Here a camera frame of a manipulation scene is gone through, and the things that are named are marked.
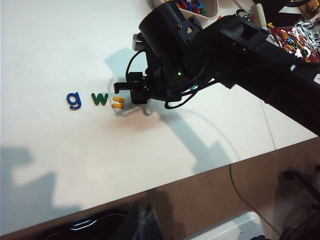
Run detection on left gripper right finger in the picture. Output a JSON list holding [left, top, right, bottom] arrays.
[[142, 203, 165, 240]]

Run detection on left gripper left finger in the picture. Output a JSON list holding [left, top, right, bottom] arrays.
[[116, 201, 142, 240]]

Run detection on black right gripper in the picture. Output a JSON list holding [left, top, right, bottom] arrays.
[[113, 65, 176, 105]]

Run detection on yellow letter u magnet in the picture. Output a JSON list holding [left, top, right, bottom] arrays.
[[111, 96, 126, 110]]

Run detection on glossy black robot base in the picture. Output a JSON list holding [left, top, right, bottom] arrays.
[[36, 211, 131, 240]]

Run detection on green letter w magnet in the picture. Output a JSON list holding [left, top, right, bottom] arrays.
[[90, 92, 110, 107]]

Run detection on blue letter g magnet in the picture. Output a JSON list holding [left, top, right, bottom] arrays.
[[65, 91, 82, 111]]

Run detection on heap of colourful letter magnets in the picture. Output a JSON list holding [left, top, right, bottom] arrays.
[[174, 0, 209, 16]]

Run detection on white plastic bin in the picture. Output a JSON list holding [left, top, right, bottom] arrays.
[[189, 210, 264, 240]]

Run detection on beige pulp tray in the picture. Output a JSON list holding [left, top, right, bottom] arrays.
[[146, 0, 221, 22]]

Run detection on red foil magnet bag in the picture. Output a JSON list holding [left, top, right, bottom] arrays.
[[268, 20, 320, 64]]

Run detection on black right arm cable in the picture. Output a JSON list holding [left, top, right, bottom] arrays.
[[124, 48, 219, 110]]

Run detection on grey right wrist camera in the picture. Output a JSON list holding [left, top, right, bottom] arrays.
[[132, 32, 147, 51]]

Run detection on thin black floor cable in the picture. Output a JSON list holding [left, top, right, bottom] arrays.
[[229, 161, 254, 211]]

